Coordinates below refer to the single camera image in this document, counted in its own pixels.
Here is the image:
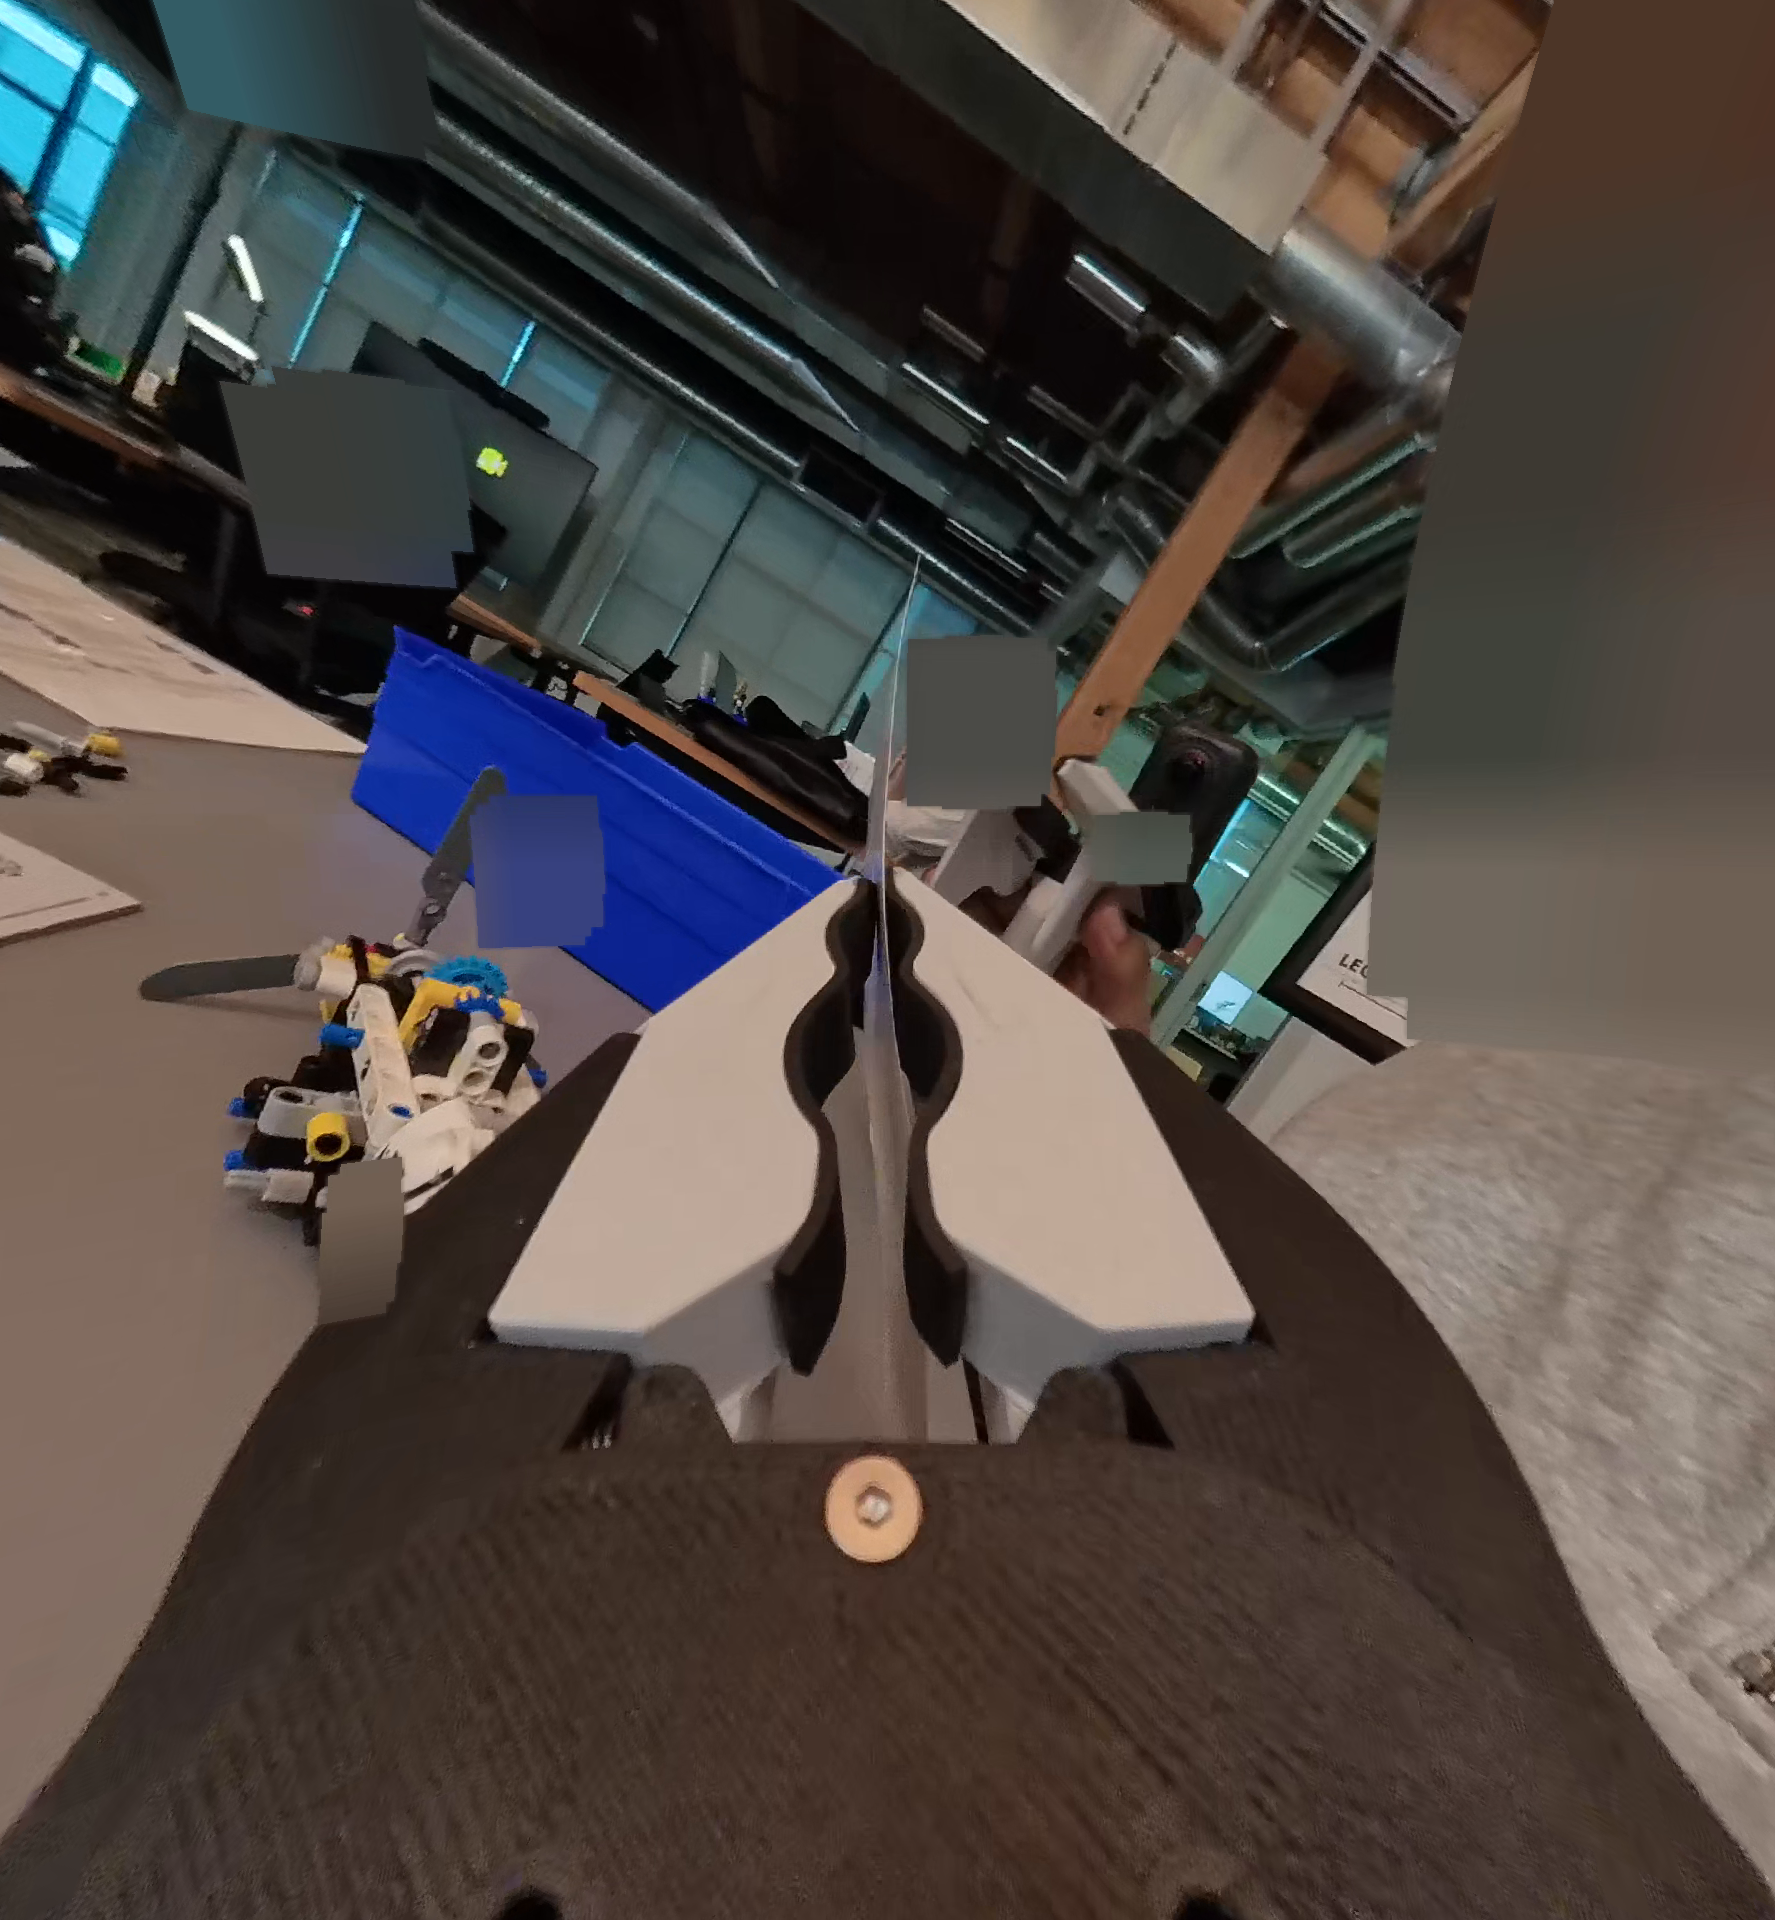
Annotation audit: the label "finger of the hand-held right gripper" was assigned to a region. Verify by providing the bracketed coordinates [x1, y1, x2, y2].
[948, 758, 1130, 908]

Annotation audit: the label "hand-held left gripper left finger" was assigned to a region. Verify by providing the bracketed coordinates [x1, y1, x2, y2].
[489, 878, 881, 1446]

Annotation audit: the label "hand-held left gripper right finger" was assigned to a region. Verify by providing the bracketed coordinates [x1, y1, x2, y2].
[883, 873, 1264, 1446]

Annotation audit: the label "black and white sticker sheet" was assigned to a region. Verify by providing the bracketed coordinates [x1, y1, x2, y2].
[767, 558, 979, 1446]

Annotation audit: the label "loose lego pieces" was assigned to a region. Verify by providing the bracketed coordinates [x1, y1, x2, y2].
[0, 709, 126, 796]

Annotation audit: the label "person's right hand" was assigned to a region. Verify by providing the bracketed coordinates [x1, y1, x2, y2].
[1059, 894, 1182, 1042]

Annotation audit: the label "slanted wooden beam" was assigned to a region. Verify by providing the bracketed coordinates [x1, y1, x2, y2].
[1052, 337, 1370, 767]

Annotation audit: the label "white cardboard box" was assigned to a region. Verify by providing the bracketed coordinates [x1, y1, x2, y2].
[1229, 891, 1415, 1120]

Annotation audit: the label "blue plastic bin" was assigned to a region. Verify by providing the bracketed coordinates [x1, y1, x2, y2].
[352, 625, 847, 1015]

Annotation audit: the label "dark computer monitor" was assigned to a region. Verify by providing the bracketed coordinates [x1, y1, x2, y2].
[355, 326, 600, 604]

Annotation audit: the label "flat instruction booklet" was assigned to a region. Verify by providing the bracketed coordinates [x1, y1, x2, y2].
[0, 796, 141, 967]

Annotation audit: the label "printed paper sheet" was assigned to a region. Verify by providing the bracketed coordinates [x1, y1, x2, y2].
[0, 510, 365, 755]

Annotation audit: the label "lego plane model with propeller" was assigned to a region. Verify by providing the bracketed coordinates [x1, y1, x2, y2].
[139, 764, 548, 1250]

